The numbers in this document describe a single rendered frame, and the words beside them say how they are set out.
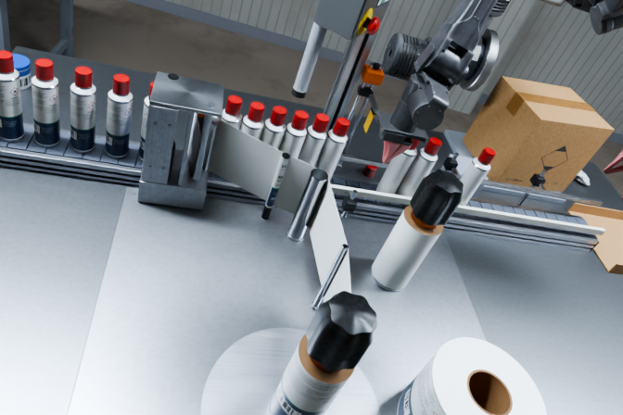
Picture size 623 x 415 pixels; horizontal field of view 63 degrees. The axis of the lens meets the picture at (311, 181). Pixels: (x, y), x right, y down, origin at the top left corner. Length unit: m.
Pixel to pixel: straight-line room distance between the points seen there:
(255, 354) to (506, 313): 0.68
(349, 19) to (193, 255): 0.58
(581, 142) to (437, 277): 0.75
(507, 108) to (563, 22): 2.65
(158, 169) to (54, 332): 0.36
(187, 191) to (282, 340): 0.38
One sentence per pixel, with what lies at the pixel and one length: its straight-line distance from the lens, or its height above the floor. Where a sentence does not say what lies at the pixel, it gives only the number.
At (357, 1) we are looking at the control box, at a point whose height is 1.37.
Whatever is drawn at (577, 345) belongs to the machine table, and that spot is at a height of 0.83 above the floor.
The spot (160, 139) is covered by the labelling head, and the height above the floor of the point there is 1.06.
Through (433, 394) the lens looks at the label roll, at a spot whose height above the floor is 1.02.
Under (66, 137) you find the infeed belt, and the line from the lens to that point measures 1.31.
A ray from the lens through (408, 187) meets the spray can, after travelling 1.35.
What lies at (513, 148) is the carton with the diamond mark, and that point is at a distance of 1.68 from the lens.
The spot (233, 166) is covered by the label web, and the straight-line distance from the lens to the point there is 1.16.
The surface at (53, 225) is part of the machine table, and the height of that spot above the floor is 0.83.
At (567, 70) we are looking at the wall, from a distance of 4.55.
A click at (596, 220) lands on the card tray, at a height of 0.83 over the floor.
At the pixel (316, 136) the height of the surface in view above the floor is 1.04.
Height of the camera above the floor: 1.70
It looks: 38 degrees down
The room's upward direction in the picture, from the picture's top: 22 degrees clockwise
